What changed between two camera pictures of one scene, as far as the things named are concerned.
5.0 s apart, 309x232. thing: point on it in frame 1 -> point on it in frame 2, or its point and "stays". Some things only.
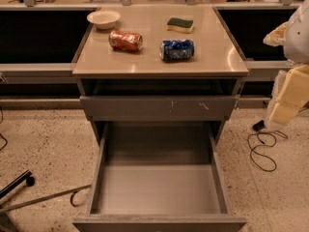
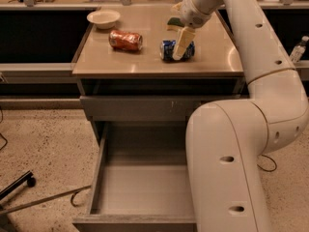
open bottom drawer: (157, 177) stays
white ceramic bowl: (103, 19) stays
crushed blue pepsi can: (177, 49) stays
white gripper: (297, 39) -> (192, 14)
